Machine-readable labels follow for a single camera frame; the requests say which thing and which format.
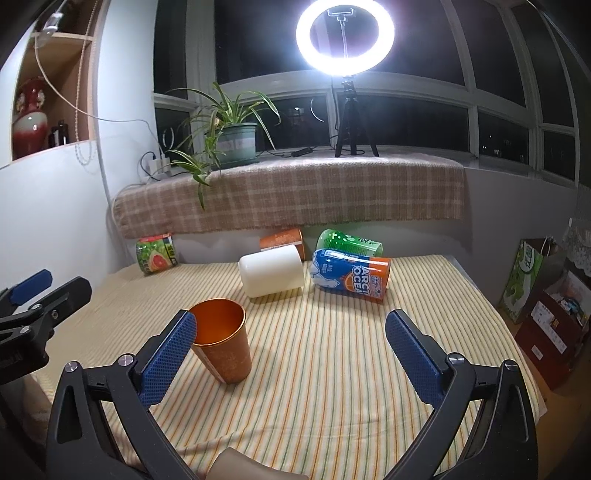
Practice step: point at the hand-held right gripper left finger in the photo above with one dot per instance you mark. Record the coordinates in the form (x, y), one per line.
(171, 357)

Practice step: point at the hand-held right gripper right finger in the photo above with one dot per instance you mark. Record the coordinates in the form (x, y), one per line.
(413, 357)

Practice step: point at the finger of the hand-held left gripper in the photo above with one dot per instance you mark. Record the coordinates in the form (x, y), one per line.
(64, 297)
(32, 286)

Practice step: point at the orange metal cup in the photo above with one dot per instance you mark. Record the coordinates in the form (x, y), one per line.
(226, 355)

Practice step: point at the green fruit print cup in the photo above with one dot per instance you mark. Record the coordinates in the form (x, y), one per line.
(154, 256)

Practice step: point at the blue and orange printed cup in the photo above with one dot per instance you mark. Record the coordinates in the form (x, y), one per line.
(355, 274)

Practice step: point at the white plastic cup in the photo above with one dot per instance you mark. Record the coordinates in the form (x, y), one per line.
(272, 276)

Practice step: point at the green printed cup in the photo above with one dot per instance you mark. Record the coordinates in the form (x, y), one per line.
(344, 242)

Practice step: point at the striped yellow tablecloth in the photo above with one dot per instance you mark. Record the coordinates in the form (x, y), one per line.
(323, 369)

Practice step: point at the green paper bag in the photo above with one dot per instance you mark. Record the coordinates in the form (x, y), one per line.
(521, 286)

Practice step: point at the beige rounded object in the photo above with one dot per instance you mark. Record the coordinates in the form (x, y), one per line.
(249, 468)

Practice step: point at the red cardboard box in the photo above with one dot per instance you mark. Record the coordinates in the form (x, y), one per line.
(549, 341)

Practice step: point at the red ceramic vase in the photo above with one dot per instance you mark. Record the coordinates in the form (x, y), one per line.
(30, 134)

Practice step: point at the small black jar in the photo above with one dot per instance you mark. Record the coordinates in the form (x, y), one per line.
(59, 134)

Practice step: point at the white power strip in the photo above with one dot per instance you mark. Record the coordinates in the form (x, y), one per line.
(164, 163)

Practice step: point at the plaid brown blanket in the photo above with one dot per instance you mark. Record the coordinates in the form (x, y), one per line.
(323, 194)

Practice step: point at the white lace cloth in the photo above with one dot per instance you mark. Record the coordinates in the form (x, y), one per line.
(579, 244)

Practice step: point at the potted spider plant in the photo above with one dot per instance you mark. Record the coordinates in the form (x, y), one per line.
(238, 138)

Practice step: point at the black tripod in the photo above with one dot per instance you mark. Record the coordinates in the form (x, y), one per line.
(347, 99)

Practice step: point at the wooden wall shelf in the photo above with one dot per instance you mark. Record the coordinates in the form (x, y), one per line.
(81, 83)

